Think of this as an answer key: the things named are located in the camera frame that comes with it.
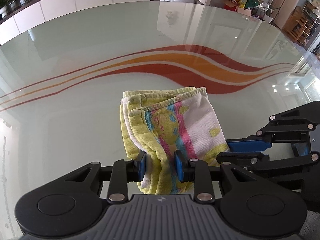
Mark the potted plant in white vase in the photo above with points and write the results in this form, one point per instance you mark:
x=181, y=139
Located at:
x=3, y=5

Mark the cardboard box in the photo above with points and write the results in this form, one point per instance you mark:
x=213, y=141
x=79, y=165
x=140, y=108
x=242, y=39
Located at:
x=235, y=6

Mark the wooden chair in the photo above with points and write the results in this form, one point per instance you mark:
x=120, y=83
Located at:
x=302, y=25

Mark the small potted plant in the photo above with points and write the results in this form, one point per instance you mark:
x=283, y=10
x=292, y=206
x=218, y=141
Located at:
x=13, y=1

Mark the white television cabinet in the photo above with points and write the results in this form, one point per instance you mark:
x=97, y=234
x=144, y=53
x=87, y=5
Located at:
x=75, y=2

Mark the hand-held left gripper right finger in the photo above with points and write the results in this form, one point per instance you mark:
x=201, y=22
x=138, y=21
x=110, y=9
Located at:
x=178, y=166

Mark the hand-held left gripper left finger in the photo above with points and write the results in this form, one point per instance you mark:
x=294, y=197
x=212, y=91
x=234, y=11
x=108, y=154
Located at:
x=142, y=166

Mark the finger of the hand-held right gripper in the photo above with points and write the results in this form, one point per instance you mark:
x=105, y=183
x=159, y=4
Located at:
x=237, y=158
x=250, y=145

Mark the yellow printed towel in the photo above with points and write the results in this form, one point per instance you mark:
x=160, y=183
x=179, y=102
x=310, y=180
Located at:
x=195, y=120

